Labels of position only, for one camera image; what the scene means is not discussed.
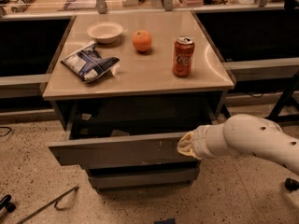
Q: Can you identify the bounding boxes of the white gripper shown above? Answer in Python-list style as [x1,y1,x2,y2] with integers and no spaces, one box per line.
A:
[177,124,225,160]

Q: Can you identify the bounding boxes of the grey top drawer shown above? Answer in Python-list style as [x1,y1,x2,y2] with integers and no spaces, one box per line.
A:
[49,103,215,172]

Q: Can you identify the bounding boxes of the grey drawer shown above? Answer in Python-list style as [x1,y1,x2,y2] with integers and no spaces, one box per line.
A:
[49,103,215,172]
[87,161,200,191]

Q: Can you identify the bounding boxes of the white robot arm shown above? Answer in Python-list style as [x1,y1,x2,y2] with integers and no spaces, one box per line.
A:
[177,114,299,175]

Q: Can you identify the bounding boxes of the grey drawer cabinet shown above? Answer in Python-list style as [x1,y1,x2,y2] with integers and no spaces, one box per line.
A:
[39,10,237,194]

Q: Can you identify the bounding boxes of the grey lower drawer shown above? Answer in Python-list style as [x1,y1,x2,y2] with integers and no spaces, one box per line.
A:
[87,161,200,191]

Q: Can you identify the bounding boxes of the red cola can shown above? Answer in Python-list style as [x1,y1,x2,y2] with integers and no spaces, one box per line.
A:
[172,35,195,77]

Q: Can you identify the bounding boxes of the orange fruit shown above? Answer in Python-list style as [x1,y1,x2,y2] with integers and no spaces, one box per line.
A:
[132,30,151,52]

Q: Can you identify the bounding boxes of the black table leg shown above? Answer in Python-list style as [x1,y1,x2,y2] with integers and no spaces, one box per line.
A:
[267,70,299,122]

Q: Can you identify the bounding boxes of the black caster wheel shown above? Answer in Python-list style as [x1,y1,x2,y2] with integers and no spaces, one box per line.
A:
[285,178,299,191]

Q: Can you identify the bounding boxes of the blue white chip bag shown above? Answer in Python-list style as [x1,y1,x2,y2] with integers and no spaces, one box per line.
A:
[61,41,120,83]

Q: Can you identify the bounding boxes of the white bowl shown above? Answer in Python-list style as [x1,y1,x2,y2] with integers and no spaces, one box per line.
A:
[87,21,123,44]

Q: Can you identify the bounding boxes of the metal rod on floor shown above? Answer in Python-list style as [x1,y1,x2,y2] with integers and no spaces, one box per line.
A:
[17,185,79,224]

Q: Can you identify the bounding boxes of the black object on floor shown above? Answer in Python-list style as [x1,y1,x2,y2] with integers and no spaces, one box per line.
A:
[0,194,16,217]

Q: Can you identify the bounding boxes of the black coiled tool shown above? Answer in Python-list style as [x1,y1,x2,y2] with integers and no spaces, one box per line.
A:
[11,0,35,13]

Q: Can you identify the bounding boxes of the black floor cable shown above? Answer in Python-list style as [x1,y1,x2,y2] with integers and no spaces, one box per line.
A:
[0,125,13,138]

